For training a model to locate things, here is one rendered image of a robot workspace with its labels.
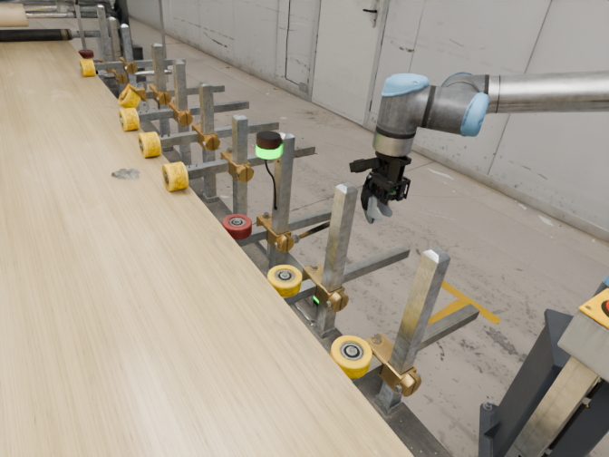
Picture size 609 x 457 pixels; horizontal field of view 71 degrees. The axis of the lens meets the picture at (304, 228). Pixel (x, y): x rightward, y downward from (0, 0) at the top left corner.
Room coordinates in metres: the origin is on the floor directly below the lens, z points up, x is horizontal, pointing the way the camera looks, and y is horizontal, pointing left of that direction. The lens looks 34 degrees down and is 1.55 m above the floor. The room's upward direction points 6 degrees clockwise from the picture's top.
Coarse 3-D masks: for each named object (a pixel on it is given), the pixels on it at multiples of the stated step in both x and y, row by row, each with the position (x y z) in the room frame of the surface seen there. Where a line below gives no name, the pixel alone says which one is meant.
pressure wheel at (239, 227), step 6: (228, 216) 0.98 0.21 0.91; (234, 216) 0.98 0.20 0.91; (240, 216) 0.98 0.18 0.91; (246, 216) 0.99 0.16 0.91; (222, 222) 0.94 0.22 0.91; (228, 222) 0.95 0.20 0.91; (234, 222) 0.95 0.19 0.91; (240, 222) 0.95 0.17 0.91; (246, 222) 0.95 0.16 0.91; (228, 228) 0.92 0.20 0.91; (234, 228) 0.92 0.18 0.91; (240, 228) 0.92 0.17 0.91; (246, 228) 0.93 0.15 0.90; (234, 234) 0.92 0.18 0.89; (240, 234) 0.92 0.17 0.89; (246, 234) 0.93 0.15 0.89
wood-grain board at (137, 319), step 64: (0, 64) 2.14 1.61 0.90; (64, 64) 2.26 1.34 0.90; (0, 128) 1.40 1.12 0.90; (64, 128) 1.46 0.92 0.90; (0, 192) 0.98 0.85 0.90; (64, 192) 1.02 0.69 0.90; (128, 192) 1.05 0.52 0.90; (192, 192) 1.09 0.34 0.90; (0, 256) 0.72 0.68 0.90; (64, 256) 0.75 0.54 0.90; (128, 256) 0.77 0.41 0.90; (192, 256) 0.80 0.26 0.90; (0, 320) 0.54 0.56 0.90; (64, 320) 0.56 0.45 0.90; (128, 320) 0.58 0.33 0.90; (192, 320) 0.59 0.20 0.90; (256, 320) 0.61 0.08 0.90; (0, 384) 0.41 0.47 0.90; (64, 384) 0.42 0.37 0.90; (128, 384) 0.43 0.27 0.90; (192, 384) 0.45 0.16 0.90; (256, 384) 0.46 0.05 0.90; (320, 384) 0.47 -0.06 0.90; (0, 448) 0.31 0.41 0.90; (64, 448) 0.32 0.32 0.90; (128, 448) 0.33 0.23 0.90; (192, 448) 0.34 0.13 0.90; (256, 448) 0.35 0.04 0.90; (320, 448) 0.36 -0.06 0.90; (384, 448) 0.37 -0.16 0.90
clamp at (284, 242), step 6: (258, 216) 1.05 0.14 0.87; (270, 216) 1.05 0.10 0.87; (258, 222) 1.04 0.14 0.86; (264, 222) 1.02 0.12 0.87; (270, 222) 1.02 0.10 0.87; (270, 228) 0.99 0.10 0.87; (270, 234) 0.98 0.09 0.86; (276, 234) 0.97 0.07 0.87; (282, 234) 0.97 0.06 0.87; (288, 234) 0.98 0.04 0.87; (270, 240) 0.98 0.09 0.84; (276, 240) 0.96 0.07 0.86; (282, 240) 0.95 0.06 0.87; (288, 240) 0.96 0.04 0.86; (294, 240) 0.97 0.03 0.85; (276, 246) 0.94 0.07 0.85; (282, 246) 0.94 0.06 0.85; (288, 246) 0.96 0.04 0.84
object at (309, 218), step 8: (328, 208) 1.15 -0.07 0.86; (296, 216) 1.09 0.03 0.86; (304, 216) 1.09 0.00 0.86; (312, 216) 1.09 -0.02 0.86; (320, 216) 1.11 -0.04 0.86; (328, 216) 1.13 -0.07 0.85; (288, 224) 1.04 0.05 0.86; (296, 224) 1.06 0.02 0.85; (304, 224) 1.07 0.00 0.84; (312, 224) 1.09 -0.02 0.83; (256, 232) 0.98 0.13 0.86; (264, 232) 0.99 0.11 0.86; (240, 240) 0.94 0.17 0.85; (248, 240) 0.96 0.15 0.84; (256, 240) 0.98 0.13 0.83
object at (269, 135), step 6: (258, 132) 0.97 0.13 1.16; (264, 132) 0.97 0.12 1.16; (270, 132) 0.98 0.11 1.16; (276, 132) 0.98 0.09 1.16; (264, 138) 0.94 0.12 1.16; (270, 138) 0.94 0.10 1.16; (276, 138) 0.95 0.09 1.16; (270, 150) 0.93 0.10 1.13; (276, 162) 0.98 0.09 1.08; (270, 174) 0.96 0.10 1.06
